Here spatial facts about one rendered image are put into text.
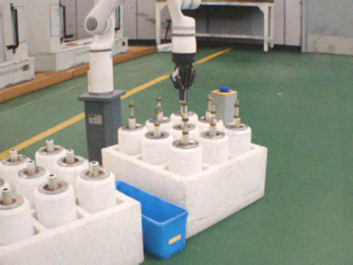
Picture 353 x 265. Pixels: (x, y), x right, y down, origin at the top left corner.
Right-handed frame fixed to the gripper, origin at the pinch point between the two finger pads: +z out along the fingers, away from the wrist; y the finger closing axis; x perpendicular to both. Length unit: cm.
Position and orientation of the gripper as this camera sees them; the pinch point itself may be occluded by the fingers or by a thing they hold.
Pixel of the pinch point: (183, 95)
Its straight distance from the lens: 134.9
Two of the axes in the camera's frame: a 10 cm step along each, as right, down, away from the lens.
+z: 0.1, 9.5, 3.0
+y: 5.2, -2.6, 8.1
